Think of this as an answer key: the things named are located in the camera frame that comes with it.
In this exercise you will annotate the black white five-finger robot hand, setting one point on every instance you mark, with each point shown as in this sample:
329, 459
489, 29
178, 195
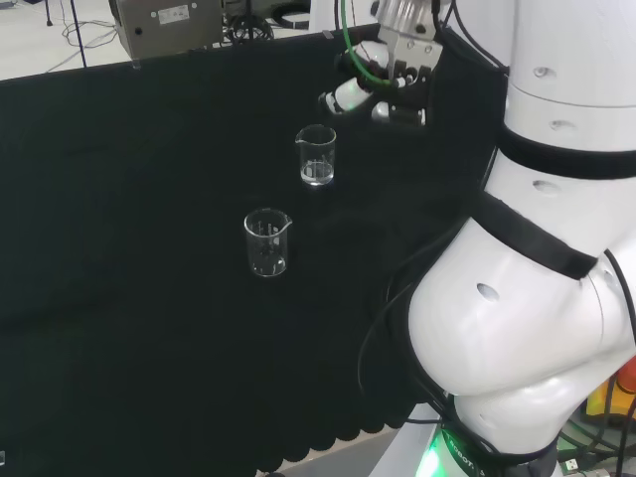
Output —
412, 74

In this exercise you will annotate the glass beaker with clear liquid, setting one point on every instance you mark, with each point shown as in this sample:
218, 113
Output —
317, 159

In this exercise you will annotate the empty glass beaker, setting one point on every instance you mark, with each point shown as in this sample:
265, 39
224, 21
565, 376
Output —
266, 248

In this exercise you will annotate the clear cloth clip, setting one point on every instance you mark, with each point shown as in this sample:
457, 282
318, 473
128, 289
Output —
135, 64
327, 35

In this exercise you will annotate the black tripod stand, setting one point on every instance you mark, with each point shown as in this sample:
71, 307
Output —
248, 27

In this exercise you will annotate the grey metal box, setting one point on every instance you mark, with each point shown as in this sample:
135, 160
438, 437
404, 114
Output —
164, 27

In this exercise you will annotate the black bench cloth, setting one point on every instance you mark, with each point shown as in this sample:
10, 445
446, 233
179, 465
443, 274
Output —
149, 248

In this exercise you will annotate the thin black pole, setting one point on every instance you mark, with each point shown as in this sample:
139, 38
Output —
78, 35

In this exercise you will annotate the white base platform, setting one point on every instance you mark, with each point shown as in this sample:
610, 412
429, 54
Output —
412, 442

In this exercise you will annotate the yellow stop button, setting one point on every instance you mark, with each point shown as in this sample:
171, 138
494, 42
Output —
598, 397

